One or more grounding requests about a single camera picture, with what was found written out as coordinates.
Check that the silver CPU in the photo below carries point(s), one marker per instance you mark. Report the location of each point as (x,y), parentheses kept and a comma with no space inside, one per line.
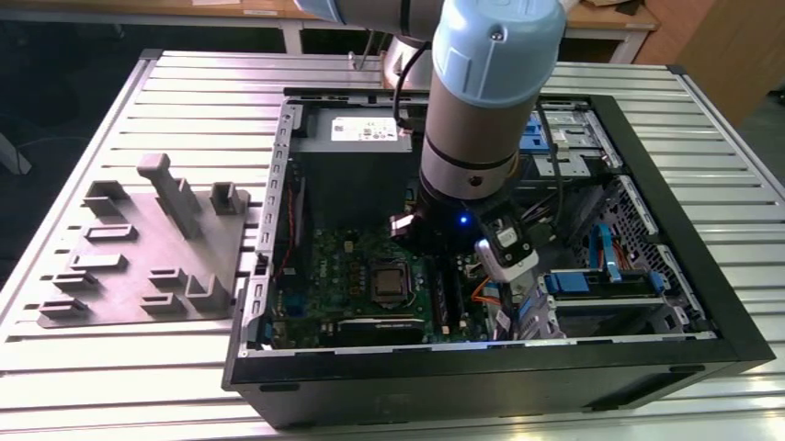
(390,281)

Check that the black graphics card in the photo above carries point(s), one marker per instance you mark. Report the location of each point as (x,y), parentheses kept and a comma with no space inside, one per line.
(380,328)

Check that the small grey wrist camera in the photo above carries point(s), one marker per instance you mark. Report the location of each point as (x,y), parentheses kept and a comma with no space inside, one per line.
(403,226)

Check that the grey metal leg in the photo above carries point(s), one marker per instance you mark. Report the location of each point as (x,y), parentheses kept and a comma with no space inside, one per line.
(12,156)

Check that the green motherboard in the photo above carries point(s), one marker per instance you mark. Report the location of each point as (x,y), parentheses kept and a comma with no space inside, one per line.
(333,275)

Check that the silver metal drive cage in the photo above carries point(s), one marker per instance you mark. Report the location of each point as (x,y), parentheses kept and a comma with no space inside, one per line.
(576,165)

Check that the brown wooden cabinet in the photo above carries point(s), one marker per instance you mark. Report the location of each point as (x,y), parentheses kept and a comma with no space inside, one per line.
(723,46)

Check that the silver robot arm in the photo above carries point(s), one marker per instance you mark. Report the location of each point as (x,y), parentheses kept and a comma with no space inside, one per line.
(490,69)

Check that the grey power supply unit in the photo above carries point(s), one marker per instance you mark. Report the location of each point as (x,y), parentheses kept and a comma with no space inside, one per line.
(343,184)

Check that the blue RAM stick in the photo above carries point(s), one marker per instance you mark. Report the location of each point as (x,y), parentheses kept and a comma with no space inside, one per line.
(438,294)

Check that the wooden workbench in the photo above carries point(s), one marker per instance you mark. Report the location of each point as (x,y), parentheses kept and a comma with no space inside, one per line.
(153,14)

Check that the blue plastic drive latch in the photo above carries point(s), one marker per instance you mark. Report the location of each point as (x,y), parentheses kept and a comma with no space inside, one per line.
(536,142)

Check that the black PC case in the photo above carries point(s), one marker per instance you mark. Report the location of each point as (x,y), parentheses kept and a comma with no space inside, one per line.
(428,390)

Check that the hard disk in blue carrier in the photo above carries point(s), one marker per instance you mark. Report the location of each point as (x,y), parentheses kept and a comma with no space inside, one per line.
(612,287)

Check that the grey parts rack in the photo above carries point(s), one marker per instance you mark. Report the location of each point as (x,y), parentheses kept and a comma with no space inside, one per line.
(153,243)

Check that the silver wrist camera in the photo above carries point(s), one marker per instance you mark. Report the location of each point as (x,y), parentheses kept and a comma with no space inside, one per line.
(508,252)

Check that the grey metal disk bay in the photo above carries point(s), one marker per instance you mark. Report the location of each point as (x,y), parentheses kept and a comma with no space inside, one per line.
(607,301)

